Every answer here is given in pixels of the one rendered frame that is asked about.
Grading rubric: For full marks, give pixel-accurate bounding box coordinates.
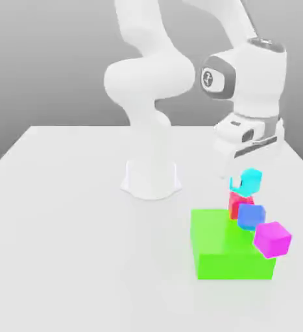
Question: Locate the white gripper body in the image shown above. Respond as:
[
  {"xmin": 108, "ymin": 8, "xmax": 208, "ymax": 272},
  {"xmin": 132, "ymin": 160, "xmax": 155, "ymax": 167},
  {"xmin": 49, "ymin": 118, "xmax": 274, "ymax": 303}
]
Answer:
[{"xmin": 215, "ymin": 121, "xmax": 285, "ymax": 179}]

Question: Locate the small cyan cube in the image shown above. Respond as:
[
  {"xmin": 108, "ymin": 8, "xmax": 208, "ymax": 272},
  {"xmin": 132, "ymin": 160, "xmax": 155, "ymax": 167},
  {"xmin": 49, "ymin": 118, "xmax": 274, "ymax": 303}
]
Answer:
[{"xmin": 228, "ymin": 167, "xmax": 263, "ymax": 198}]

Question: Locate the small red cube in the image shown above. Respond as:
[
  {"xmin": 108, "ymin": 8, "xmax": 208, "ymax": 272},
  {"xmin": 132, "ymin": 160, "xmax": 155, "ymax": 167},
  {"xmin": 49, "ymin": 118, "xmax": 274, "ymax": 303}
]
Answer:
[{"xmin": 228, "ymin": 191, "xmax": 255, "ymax": 220}]

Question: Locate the small blue cube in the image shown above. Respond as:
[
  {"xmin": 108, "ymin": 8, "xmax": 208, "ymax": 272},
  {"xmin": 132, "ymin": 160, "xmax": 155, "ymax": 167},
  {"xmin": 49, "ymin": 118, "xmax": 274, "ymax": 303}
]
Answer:
[{"xmin": 237, "ymin": 203, "xmax": 267, "ymax": 232}]

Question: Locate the small magenta cube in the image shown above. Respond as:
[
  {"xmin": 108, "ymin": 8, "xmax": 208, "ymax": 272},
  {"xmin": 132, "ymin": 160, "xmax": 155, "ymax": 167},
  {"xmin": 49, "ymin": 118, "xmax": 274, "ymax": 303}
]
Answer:
[{"xmin": 252, "ymin": 220, "xmax": 293, "ymax": 259}]

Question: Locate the large green box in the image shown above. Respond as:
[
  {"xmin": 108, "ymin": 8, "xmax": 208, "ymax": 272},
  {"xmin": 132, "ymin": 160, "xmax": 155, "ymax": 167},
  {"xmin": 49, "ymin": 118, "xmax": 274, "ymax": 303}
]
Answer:
[{"xmin": 190, "ymin": 208, "xmax": 277, "ymax": 281}]

